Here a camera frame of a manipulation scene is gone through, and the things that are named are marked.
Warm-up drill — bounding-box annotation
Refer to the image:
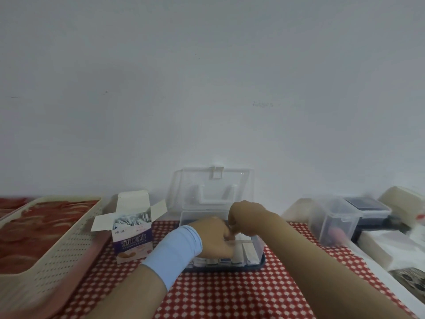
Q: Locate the light blue wrist sleeve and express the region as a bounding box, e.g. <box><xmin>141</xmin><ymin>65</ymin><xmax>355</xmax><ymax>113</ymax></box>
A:
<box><xmin>140</xmin><ymin>225</ymin><xmax>203</xmax><ymax>292</ymax></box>

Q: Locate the small clear plastic container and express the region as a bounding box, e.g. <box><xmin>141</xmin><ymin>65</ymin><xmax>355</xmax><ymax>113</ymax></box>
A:
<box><xmin>307</xmin><ymin>197</ymin><xmax>361</xmax><ymax>247</ymax></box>

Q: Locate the pile of red packets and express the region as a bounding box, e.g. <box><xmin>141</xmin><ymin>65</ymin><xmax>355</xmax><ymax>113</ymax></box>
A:
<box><xmin>0</xmin><ymin>198</ymin><xmax>100</xmax><ymax>275</ymax></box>

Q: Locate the row of white sachets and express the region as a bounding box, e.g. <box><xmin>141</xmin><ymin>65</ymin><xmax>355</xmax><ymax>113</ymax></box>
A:
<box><xmin>193</xmin><ymin>241</ymin><xmax>261</xmax><ymax>267</ymax></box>

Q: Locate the person's right forearm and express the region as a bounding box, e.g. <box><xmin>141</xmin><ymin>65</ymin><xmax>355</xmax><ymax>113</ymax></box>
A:
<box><xmin>258</xmin><ymin>212</ymin><xmax>410</xmax><ymax>319</ymax></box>

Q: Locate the clear lidded storage box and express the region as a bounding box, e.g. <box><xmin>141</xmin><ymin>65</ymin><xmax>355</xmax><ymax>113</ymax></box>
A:
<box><xmin>167</xmin><ymin>166</ymin><xmax>267</xmax><ymax>272</ymax></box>

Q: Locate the bundle of silver packets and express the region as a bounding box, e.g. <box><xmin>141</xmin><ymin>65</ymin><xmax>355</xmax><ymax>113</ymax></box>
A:
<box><xmin>113</xmin><ymin>212</ymin><xmax>151</xmax><ymax>231</ymax></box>

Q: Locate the person's left forearm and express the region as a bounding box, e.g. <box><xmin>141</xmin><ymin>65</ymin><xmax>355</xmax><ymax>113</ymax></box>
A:
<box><xmin>81</xmin><ymin>263</ymin><xmax>168</xmax><ymax>319</ymax></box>

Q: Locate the beige perforated plastic basket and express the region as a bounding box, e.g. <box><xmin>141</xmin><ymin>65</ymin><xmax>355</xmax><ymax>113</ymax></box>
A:
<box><xmin>0</xmin><ymin>196</ymin><xmax>112</xmax><ymax>319</ymax></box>

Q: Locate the stack of white paper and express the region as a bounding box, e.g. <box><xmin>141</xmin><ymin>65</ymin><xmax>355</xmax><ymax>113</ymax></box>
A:
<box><xmin>357</xmin><ymin>229</ymin><xmax>419</xmax><ymax>271</ymax></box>

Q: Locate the cream white box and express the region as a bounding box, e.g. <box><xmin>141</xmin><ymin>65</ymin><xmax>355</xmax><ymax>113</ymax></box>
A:
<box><xmin>379</xmin><ymin>186</ymin><xmax>425</xmax><ymax>227</ymax></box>

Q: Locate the person's left hand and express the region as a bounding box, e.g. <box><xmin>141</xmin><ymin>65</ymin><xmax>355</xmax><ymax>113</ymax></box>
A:
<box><xmin>187</xmin><ymin>216</ymin><xmax>236</xmax><ymax>260</ymax></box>

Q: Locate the red white checked tablecloth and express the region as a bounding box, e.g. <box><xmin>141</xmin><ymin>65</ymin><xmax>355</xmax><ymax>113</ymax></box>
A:
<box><xmin>53</xmin><ymin>220</ymin><xmax>419</xmax><ymax>319</ymax></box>

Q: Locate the open purple white carton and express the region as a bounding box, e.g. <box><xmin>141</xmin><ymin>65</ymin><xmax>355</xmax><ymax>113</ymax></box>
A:
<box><xmin>91</xmin><ymin>190</ymin><xmax>168</xmax><ymax>265</ymax></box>

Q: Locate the dark patterned packet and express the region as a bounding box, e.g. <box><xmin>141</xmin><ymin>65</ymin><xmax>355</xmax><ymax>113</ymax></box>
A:
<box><xmin>389</xmin><ymin>267</ymin><xmax>425</xmax><ymax>305</ymax></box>

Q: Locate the person's right hand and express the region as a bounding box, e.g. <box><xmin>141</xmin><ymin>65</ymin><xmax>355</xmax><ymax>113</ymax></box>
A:
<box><xmin>228</xmin><ymin>200</ymin><xmax>278</xmax><ymax>236</ymax></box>

